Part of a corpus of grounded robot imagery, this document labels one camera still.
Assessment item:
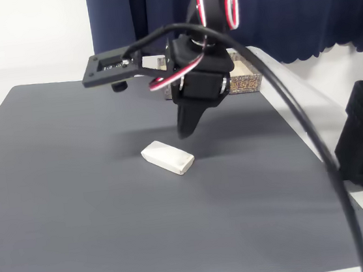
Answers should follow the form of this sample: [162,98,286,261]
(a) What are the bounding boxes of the grey textured mat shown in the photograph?
[0,45,363,272]

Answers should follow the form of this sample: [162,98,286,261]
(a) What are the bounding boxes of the patterned wooden box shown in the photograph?
[155,44,265,104]

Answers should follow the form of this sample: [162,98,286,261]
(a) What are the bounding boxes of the red white black servo wire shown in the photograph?
[143,37,213,93]
[194,0,244,35]

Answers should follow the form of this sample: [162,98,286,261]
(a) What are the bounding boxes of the white rectangular block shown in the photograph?
[139,136,197,181]

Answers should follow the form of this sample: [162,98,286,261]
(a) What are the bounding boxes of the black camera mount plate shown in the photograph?
[78,40,172,97]

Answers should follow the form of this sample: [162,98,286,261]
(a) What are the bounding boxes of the thick black camera cable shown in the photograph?
[117,4,363,272]

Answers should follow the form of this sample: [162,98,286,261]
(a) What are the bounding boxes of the navy blue curtain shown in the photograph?
[85,0,363,87]

